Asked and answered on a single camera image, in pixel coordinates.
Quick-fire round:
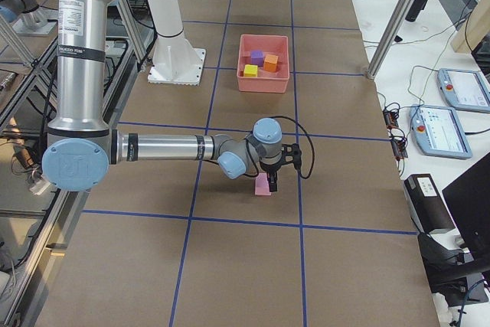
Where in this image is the small circuit board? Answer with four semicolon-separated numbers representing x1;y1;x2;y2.
383;108;408;161

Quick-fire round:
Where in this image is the far teach pendant tablet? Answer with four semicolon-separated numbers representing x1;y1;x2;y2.
437;68;489;113

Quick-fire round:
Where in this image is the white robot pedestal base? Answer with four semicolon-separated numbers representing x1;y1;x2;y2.
148;0;206;86

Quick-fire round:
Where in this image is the near teach pendant tablet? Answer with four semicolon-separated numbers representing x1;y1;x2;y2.
410;104;472;159

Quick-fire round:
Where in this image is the black monitor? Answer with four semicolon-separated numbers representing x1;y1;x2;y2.
443;154;489;255

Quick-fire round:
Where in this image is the pink plastic bin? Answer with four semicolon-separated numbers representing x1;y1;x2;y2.
237;34;290;93

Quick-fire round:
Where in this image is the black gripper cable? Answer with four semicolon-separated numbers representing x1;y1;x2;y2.
272;115;315;179

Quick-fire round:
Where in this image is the black box with label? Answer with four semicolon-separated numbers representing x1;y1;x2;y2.
403;174;456;234

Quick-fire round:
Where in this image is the pink foam block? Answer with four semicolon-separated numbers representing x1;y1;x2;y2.
254;173;271;196

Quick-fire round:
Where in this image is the orange foam block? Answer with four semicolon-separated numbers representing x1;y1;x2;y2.
263;54;279;73

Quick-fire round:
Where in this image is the yellow foam block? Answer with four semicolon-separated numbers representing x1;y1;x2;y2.
243;64;259;77

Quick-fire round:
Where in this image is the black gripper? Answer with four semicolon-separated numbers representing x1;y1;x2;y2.
260;161;283;192

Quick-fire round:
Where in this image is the aluminium frame post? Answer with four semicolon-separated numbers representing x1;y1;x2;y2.
366;0;414;80

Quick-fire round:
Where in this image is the black water bottle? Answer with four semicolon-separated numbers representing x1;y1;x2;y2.
405;0;428;22

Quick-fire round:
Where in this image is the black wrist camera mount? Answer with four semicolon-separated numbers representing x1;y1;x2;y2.
281;143;302;172

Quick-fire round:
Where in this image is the teach pendant tablet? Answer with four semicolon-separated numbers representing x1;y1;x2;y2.
437;68;489;113
410;104;472;159

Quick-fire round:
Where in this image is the purple foam block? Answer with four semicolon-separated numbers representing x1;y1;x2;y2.
250;50;265;67

